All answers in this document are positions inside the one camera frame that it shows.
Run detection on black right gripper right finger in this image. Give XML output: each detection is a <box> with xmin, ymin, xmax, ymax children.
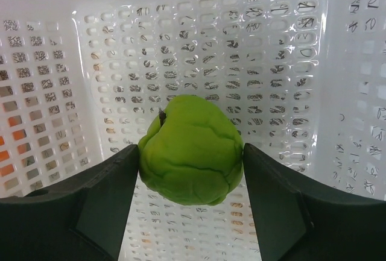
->
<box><xmin>243</xmin><ymin>143</ymin><xmax>385</xmax><ymax>260</ymax></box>

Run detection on bumpy green lime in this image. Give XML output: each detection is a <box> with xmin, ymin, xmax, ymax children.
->
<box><xmin>138</xmin><ymin>95</ymin><xmax>244</xmax><ymax>206</ymax></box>

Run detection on white perforated plastic basket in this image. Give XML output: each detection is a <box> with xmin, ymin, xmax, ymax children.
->
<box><xmin>0</xmin><ymin>0</ymin><xmax>386</xmax><ymax>261</ymax></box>

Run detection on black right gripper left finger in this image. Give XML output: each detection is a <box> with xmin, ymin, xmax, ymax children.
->
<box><xmin>1</xmin><ymin>145</ymin><xmax>139</xmax><ymax>260</ymax></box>

